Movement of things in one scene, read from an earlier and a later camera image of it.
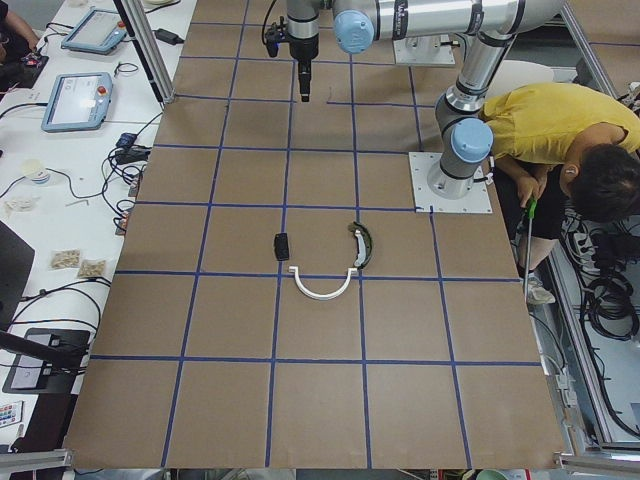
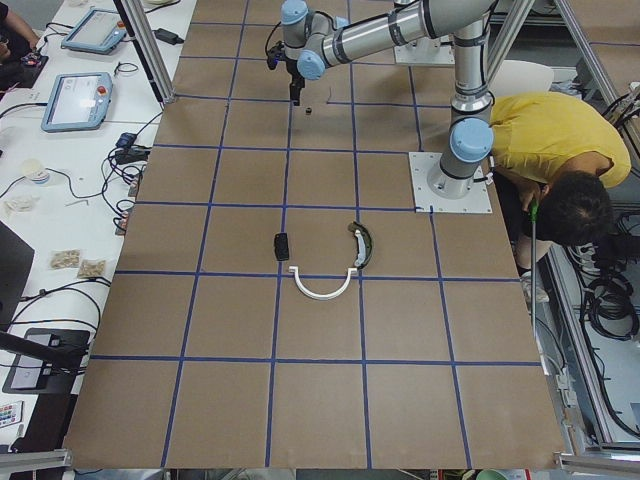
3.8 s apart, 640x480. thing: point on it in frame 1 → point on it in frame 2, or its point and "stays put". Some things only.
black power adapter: x=167 y=36 stays put
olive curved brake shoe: x=364 y=244 stays put
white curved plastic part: x=316 y=295 stays put
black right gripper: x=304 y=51 → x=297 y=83
